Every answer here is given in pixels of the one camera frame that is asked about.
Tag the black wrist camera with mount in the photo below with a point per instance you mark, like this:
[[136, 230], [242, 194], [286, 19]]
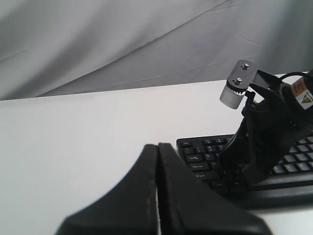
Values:
[[237, 83]]

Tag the black acer keyboard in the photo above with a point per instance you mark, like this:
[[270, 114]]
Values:
[[290, 183]]

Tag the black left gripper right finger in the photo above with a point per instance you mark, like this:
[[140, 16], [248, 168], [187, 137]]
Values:
[[189, 207]]

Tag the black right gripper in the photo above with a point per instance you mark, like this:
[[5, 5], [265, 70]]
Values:
[[278, 113]]

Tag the grey backdrop cloth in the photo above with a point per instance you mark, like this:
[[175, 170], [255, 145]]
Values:
[[56, 47]]

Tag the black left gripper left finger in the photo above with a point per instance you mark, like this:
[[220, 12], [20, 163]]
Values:
[[130, 208]]

